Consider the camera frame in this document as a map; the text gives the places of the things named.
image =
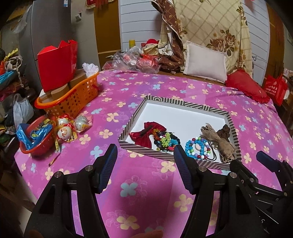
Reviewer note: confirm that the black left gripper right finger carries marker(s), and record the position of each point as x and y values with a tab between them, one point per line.
237	214

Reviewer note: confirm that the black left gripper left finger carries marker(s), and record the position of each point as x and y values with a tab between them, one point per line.
52	215

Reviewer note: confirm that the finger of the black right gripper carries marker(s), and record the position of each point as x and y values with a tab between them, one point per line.
267	160
251	181

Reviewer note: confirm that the striped white jewelry box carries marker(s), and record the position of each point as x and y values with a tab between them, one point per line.
183	119

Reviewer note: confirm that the beige fabric hair bow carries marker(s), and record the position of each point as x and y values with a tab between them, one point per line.
226	149

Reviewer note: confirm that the pencil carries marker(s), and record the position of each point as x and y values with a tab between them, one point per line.
54	158

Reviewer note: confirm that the brown scrunchie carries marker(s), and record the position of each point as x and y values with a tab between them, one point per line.
224	132

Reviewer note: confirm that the red plastic bowl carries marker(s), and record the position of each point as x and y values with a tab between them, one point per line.
48	141

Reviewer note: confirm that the blue plastic wrapper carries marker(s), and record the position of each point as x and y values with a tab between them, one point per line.
33	138

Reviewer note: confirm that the red shopping bag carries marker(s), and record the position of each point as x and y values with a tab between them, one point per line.
275	88

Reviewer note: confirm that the pink floral bed sheet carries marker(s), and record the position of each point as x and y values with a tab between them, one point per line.
146	193

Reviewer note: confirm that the red cushion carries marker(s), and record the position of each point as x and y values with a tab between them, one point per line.
242	81

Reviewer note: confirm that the white plastic bag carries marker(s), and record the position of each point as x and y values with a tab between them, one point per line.
22	110

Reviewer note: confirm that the orange plastic basket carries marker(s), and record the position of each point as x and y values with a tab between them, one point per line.
74	100

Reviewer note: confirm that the red velvet bow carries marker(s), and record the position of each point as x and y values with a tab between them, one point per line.
141	138

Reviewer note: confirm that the beige pillow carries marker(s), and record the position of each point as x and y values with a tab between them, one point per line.
205	63

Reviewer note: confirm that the red gift bag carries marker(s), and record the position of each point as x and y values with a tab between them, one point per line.
57	65

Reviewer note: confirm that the white tissue paper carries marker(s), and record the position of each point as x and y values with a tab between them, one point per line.
90	69

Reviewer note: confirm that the floral beige quilt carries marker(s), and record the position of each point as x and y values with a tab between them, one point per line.
218	25

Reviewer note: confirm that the santa plush toy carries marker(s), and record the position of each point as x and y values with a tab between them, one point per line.
150	47

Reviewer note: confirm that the clear plastic bag of items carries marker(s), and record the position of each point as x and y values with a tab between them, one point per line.
133	60

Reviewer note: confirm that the grey refrigerator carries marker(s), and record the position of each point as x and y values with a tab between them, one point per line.
50	22

